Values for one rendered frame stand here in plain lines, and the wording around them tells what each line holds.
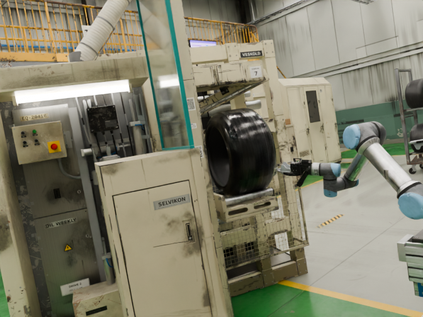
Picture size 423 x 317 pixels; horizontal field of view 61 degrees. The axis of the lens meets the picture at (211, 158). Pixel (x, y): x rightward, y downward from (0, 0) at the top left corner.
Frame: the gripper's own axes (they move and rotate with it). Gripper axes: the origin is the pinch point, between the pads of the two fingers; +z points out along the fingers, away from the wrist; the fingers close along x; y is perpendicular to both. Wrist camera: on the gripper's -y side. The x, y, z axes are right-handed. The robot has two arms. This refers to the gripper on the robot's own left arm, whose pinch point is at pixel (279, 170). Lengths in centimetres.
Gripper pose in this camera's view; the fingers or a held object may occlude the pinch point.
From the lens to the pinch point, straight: 221.7
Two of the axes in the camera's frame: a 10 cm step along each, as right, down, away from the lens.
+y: -2.1, -8.8, -4.2
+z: -8.8, -0.2, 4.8
